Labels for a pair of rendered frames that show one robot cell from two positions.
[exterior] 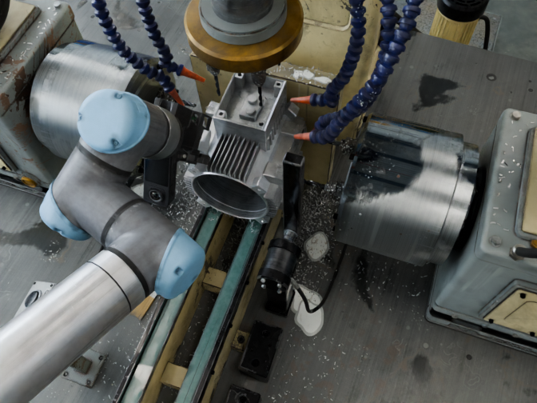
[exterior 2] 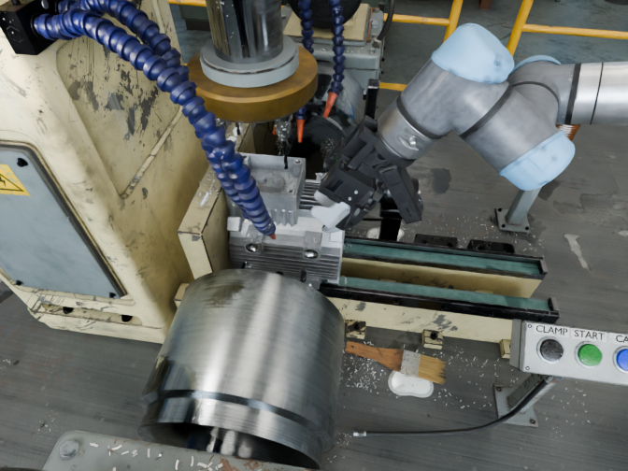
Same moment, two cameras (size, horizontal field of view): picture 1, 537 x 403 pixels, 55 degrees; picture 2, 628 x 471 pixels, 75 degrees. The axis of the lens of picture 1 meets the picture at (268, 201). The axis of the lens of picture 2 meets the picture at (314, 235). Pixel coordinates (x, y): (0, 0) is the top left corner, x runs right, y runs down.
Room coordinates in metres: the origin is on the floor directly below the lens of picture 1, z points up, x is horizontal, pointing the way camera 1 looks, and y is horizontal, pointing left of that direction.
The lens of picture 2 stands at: (0.67, 0.56, 1.59)
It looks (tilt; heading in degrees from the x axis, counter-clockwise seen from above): 49 degrees down; 256
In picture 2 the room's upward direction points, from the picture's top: straight up
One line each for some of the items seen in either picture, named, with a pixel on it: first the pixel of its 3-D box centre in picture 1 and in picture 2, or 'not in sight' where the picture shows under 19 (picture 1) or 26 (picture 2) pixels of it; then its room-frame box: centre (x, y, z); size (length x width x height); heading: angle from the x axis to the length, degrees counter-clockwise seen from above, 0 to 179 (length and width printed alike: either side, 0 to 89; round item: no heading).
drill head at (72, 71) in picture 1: (88, 103); (240, 409); (0.72, 0.36, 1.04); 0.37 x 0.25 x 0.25; 67
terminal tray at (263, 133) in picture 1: (251, 111); (267, 189); (0.62, 0.02, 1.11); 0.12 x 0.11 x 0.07; 158
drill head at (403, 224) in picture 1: (415, 193); (315, 120); (0.46, -0.27, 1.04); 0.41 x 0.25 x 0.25; 67
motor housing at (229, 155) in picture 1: (247, 156); (292, 227); (0.58, 0.04, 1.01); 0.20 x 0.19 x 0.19; 158
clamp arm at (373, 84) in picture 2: (292, 201); (366, 145); (0.41, -0.04, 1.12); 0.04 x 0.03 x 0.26; 157
